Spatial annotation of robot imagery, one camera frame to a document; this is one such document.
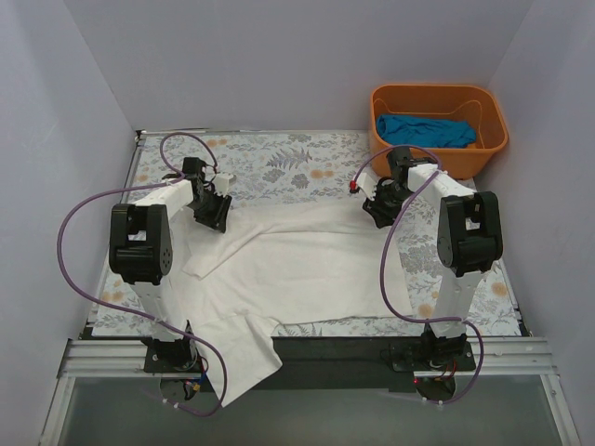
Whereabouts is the white t shirt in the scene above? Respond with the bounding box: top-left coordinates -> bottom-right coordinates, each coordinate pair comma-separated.
162,196 -> 416,409

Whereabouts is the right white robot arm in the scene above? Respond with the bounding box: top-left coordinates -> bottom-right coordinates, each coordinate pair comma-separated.
350,145 -> 503,370

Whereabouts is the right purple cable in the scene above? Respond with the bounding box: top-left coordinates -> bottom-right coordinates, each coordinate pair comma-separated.
350,145 -> 486,406

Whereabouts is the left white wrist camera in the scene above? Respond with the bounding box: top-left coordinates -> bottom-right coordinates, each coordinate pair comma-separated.
211,173 -> 236,196

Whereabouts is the aluminium frame rail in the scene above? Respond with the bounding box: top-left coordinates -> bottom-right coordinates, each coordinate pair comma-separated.
58,336 -> 580,445

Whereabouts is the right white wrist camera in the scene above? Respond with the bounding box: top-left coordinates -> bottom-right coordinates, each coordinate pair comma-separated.
349,172 -> 377,202

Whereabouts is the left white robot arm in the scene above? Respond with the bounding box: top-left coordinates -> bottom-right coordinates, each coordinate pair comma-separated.
109,157 -> 235,372

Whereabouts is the purple cable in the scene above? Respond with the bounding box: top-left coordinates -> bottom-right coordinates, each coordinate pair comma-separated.
350,145 -> 486,406
56,132 -> 229,417

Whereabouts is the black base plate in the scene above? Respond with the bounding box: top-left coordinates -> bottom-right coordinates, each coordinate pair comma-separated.
143,336 -> 476,394

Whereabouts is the orange plastic basket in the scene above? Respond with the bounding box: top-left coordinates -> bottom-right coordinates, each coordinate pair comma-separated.
369,84 -> 509,181

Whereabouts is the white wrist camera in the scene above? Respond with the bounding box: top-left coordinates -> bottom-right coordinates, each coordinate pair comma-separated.
211,173 -> 236,196
349,172 -> 377,202

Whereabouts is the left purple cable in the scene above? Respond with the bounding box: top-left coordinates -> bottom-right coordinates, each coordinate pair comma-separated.
56,132 -> 229,417

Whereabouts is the blue t shirt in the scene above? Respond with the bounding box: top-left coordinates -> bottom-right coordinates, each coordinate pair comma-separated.
376,114 -> 477,149

